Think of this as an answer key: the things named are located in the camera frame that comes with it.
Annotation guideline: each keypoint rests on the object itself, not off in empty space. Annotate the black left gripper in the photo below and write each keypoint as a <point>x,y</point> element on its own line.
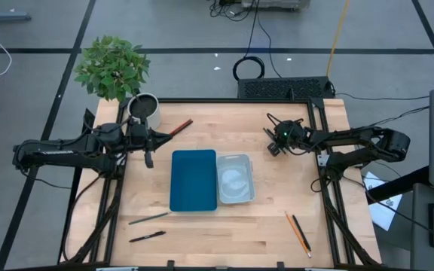
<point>141,137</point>

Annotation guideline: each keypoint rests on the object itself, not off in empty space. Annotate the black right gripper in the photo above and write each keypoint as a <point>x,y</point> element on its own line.
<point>274,149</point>

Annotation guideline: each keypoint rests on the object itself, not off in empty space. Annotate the grey pencil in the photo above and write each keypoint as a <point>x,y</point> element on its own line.
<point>149,218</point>

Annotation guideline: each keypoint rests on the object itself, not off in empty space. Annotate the orange pencil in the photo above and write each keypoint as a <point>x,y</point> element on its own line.
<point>297,233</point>

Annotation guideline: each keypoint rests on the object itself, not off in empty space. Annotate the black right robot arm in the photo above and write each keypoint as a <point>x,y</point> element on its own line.
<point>352,137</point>

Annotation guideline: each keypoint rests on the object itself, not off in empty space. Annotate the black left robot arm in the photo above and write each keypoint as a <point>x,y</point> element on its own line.
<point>62,154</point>

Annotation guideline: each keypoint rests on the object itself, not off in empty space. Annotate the blue plastic bin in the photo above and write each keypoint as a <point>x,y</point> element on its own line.
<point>193,180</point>

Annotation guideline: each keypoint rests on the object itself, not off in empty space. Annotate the black perforated computer case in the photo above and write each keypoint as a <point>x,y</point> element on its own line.
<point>285,88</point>

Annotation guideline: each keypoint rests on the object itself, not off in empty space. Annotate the green plant in white pot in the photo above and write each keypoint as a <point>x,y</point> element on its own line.
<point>111,67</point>

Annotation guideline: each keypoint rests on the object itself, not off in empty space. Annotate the black clamp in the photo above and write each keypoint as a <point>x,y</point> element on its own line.
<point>170,265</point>
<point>280,266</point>

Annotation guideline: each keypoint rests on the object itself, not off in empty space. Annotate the black desk bar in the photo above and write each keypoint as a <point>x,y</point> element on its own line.
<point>398,185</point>

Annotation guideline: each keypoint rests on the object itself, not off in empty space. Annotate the white paper sheet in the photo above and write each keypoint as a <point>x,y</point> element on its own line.
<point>384,216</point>

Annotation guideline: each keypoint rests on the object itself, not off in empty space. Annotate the grey device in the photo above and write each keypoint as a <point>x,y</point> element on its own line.
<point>273,3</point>

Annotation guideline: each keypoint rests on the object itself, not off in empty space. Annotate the grey desk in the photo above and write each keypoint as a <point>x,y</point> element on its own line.
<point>420,233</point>

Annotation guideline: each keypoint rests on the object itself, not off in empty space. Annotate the grey desk foot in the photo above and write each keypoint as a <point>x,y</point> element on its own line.
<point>6,16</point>

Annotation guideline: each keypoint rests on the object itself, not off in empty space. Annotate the black metal table frame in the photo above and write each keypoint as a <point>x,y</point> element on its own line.
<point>217,100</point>

